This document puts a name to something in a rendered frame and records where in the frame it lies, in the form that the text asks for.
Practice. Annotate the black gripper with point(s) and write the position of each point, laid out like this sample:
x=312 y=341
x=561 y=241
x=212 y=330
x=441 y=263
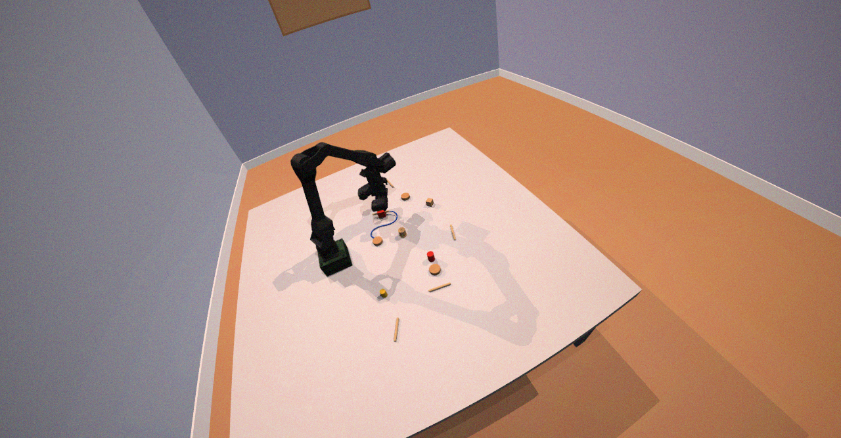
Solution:
x=380 y=191

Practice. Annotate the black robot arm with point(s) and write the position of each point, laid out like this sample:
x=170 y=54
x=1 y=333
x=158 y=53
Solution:
x=304 y=165

